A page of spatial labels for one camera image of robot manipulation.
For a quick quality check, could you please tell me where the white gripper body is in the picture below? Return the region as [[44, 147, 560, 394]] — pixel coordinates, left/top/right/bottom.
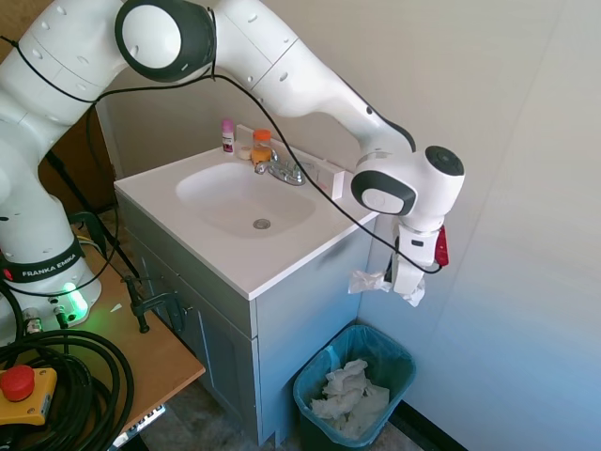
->
[[392, 257, 426, 295]]

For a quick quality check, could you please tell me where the white tissue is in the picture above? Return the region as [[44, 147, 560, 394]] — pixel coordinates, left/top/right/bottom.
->
[[347, 270, 427, 307]]

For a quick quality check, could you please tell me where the teal trash bin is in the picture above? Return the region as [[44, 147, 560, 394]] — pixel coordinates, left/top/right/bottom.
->
[[292, 323, 418, 446]]

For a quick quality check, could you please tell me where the white sink countertop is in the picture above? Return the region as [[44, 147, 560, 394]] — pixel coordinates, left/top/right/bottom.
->
[[114, 124, 382, 301]]

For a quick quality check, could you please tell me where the grey vanity cabinet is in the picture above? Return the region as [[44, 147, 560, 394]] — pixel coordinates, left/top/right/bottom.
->
[[115, 190, 377, 446]]

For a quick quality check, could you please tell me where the long white cardboard box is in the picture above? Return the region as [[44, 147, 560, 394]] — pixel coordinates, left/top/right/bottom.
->
[[315, 159, 347, 201]]

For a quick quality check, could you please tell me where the pile of used tissues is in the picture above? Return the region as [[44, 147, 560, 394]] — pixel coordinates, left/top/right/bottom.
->
[[309, 359, 391, 441]]

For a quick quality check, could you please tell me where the chrome faucet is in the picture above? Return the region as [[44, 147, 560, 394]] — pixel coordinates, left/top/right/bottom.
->
[[254, 148, 309, 187]]

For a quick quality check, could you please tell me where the orange pill bottle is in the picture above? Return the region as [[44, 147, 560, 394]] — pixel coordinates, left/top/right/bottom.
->
[[251, 129, 273, 165]]

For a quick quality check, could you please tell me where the small pink capped bottle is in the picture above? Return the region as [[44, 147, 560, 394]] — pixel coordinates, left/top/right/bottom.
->
[[221, 118, 236, 155]]

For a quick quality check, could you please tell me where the black metal clamp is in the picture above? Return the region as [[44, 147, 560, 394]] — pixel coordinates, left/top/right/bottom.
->
[[119, 274, 193, 334]]

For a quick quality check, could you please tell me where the wooden table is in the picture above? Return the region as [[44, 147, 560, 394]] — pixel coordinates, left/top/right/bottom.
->
[[0, 243, 207, 451]]

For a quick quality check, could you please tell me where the brown wooden door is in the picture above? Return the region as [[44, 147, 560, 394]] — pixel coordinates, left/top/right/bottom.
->
[[46, 110, 116, 212]]

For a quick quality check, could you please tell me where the yellow emergency stop box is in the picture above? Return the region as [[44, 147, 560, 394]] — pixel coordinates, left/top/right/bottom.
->
[[0, 365, 57, 426]]

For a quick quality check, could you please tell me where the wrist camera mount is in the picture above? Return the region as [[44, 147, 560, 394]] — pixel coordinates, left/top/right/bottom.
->
[[434, 224, 451, 267]]

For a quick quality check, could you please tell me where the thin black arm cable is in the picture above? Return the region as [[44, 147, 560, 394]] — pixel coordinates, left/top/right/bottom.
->
[[0, 8, 446, 274]]

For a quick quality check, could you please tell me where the thick black cable coil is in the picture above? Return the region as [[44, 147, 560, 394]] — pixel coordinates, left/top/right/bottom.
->
[[0, 281, 135, 451]]

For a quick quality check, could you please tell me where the metal table frame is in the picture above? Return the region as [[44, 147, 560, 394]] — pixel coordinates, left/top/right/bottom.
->
[[111, 402, 168, 447]]

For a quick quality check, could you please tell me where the white door frame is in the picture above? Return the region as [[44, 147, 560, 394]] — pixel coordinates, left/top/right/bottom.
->
[[91, 101, 124, 179]]

